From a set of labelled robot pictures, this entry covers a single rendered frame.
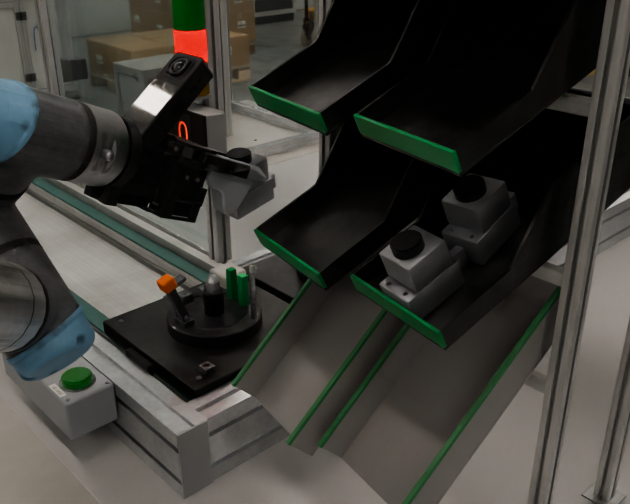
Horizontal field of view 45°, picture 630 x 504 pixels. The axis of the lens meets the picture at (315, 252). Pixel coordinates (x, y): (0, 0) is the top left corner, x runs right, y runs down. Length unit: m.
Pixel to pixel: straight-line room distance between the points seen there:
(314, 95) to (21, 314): 0.35
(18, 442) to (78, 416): 0.13
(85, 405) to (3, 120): 0.49
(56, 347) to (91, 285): 0.73
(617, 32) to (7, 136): 0.49
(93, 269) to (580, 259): 0.98
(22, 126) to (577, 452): 0.81
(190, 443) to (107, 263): 0.60
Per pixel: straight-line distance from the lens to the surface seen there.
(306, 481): 1.02
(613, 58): 0.66
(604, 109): 0.67
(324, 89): 0.77
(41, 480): 1.08
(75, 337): 0.68
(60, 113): 0.70
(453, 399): 0.80
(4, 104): 0.66
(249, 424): 1.02
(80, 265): 1.48
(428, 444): 0.80
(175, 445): 0.96
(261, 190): 0.91
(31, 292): 0.64
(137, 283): 1.39
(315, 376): 0.89
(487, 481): 1.04
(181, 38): 1.20
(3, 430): 1.18
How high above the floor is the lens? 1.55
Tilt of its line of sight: 25 degrees down
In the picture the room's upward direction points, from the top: straight up
